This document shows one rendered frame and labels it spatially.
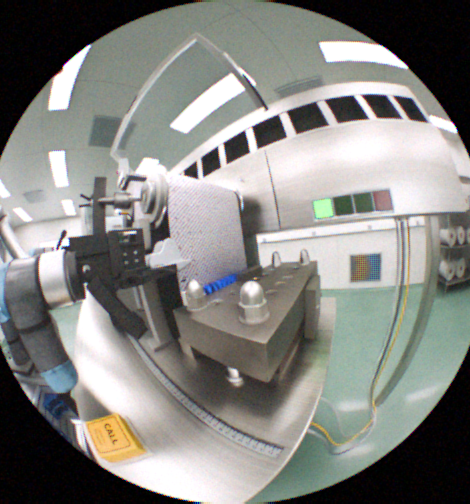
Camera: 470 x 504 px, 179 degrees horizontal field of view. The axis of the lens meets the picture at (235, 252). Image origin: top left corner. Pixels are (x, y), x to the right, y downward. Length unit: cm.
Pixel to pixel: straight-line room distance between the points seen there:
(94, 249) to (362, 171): 60
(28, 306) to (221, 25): 176
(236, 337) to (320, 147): 52
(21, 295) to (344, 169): 68
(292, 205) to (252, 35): 160
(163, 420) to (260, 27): 199
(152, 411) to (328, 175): 64
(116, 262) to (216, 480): 29
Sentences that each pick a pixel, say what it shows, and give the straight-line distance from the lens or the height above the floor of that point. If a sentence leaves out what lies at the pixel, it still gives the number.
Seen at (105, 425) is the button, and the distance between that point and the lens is 28.
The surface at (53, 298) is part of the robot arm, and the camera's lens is 23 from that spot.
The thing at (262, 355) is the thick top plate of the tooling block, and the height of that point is 101.
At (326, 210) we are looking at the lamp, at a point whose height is 118.
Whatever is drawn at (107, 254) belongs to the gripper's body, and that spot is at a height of 113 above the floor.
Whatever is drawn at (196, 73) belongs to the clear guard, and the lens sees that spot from 85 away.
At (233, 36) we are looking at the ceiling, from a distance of 173.
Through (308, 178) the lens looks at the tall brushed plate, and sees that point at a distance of 49.
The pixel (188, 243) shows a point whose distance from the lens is 31.
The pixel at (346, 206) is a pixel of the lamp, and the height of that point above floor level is 118.
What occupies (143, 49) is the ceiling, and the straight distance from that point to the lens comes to 177.
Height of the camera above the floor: 112
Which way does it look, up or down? 4 degrees down
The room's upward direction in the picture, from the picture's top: 8 degrees counter-clockwise
